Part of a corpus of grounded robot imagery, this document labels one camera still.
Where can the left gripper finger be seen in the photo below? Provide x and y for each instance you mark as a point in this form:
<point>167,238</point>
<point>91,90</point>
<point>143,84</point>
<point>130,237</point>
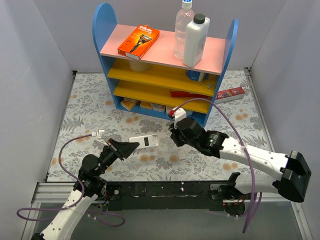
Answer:
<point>122,145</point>
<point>127,152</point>

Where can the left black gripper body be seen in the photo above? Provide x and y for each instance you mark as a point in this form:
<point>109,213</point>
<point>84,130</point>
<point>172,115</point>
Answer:
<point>114,150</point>

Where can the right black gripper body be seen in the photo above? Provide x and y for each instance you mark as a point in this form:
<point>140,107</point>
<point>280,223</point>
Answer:
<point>180,135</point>

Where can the white remote battery cover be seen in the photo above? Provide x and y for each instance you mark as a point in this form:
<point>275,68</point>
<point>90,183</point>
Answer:
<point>181,154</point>

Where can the white remote control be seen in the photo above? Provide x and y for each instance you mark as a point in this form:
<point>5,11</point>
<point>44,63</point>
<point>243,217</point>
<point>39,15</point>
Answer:
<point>145,141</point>

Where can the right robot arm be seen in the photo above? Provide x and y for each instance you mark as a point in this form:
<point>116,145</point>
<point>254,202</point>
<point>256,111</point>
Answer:
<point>285,174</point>

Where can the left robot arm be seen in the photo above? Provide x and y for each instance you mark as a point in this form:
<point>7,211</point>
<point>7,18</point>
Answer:
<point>89,186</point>

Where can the white orange small box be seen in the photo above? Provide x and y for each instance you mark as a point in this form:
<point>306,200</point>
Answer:
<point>169,110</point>

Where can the yellow and white small box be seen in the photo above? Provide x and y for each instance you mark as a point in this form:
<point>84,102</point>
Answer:
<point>129,103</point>

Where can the floral table mat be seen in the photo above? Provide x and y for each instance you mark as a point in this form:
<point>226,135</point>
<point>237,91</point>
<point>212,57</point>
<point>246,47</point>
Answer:
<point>91,108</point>

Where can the red flat box on shelf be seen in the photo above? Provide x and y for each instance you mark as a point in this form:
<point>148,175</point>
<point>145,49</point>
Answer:
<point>184,94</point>

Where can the blue shelf with coloured boards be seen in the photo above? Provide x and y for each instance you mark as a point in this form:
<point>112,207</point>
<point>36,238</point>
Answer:
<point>167,72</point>

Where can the red toothpaste box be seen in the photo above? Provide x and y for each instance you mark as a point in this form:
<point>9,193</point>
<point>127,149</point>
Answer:
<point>229,95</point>

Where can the blue and white tub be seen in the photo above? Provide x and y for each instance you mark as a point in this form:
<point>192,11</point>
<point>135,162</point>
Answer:
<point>196,75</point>

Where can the cream cylindrical container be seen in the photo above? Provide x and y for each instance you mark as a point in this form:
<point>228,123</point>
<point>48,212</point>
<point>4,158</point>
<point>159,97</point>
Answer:
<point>138,66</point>

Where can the orange razor box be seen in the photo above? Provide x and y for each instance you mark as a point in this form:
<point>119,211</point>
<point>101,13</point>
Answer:
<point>138,42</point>

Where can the white bottle with black cap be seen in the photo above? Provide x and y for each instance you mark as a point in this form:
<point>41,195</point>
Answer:
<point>195,39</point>

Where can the clear plastic water bottle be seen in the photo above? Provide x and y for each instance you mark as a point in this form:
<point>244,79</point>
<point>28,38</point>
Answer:
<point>183,17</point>

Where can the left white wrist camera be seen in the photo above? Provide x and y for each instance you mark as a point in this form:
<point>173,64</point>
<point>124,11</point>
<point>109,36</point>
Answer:
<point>100,137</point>

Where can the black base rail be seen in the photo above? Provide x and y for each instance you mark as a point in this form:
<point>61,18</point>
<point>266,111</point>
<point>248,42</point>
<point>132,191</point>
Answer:
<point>214,195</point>

